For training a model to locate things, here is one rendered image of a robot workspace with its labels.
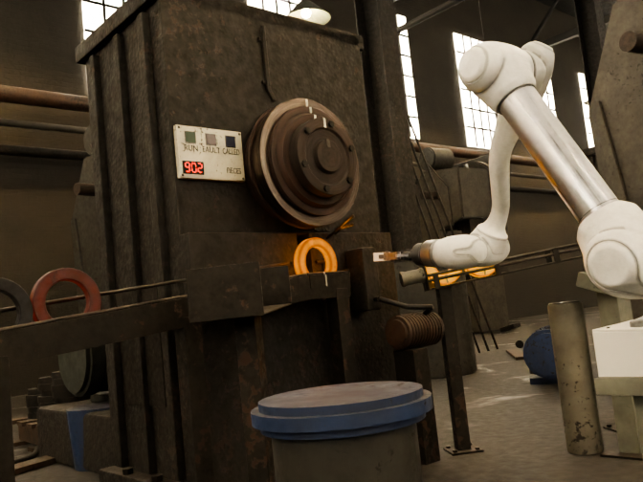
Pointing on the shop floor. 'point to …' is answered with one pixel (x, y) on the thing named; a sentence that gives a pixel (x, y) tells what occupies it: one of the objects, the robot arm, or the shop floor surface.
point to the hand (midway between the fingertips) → (381, 256)
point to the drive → (53, 441)
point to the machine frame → (214, 212)
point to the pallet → (49, 389)
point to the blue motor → (541, 357)
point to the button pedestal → (628, 442)
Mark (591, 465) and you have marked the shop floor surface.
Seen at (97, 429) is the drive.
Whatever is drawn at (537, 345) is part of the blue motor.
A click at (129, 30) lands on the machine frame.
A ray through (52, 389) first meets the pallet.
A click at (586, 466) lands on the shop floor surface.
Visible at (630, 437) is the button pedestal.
